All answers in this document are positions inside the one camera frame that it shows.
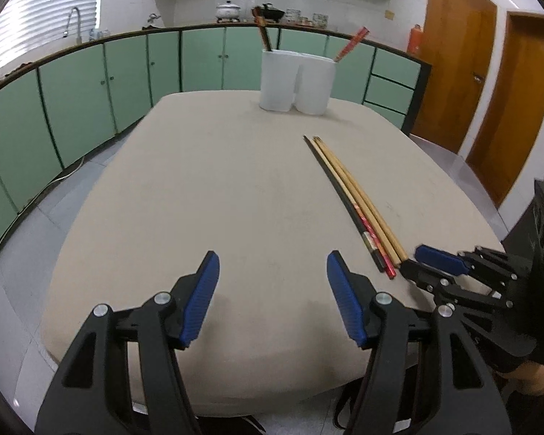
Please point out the small chrome wall tap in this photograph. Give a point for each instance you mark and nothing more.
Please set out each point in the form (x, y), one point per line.
(153, 19)

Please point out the white two-compartment utensil holder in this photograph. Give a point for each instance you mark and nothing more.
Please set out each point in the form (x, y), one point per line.
(276, 81)

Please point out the beige tablecloth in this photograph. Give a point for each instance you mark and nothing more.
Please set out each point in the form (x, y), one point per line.
(208, 181)

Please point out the plain bamboo chopstick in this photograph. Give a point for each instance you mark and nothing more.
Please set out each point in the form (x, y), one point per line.
(396, 245)

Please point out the person's black trouser leg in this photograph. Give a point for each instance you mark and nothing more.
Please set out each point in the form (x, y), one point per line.
(231, 426)

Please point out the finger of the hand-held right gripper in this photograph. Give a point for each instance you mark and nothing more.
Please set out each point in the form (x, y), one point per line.
(439, 257)
(417, 272)

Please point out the glass jar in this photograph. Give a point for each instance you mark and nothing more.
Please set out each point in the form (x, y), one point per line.
(293, 16)

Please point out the plain wooden door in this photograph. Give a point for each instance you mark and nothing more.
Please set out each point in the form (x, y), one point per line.
(512, 108)

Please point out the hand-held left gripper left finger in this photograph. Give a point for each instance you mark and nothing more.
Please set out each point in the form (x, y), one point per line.
(199, 299)

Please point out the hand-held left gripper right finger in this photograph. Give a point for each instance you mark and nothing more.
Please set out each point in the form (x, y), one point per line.
(347, 299)

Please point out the bundle of chopsticks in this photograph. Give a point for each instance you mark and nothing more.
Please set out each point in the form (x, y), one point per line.
(387, 248)

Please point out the white cooking pot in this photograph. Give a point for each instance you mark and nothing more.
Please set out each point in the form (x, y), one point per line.
(228, 10)

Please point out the white window blind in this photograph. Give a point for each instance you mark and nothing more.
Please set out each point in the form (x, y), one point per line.
(41, 9)

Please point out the black chopstick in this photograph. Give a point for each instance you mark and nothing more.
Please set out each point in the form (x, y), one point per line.
(340, 195)

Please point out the red bottle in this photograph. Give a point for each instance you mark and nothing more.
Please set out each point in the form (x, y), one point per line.
(415, 38)

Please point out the patterned ceramic jar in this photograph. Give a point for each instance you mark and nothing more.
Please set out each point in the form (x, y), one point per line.
(320, 19)

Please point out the green cabinet drawer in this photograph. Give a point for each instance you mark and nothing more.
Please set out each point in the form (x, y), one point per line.
(396, 67)
(390, 93)
(385, 115)

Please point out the small clear bottle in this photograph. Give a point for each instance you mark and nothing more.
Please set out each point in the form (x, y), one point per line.
(99, 32)

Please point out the red chopstick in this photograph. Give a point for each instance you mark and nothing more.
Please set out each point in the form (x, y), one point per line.
(356, 41)
(350, 43)

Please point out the chrome sink faucet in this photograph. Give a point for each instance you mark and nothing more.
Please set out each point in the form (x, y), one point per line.
(78, 27)

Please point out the person's right hand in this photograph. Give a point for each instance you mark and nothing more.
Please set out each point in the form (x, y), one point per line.
(528, 378)

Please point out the row of green base cabinets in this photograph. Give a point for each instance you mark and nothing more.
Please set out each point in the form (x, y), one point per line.
(127, 77)

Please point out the black wok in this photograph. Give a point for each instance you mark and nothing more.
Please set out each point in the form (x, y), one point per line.
(272, 12)

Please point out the red-ended chopstick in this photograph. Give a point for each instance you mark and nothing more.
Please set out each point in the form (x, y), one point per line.
(376, 244)

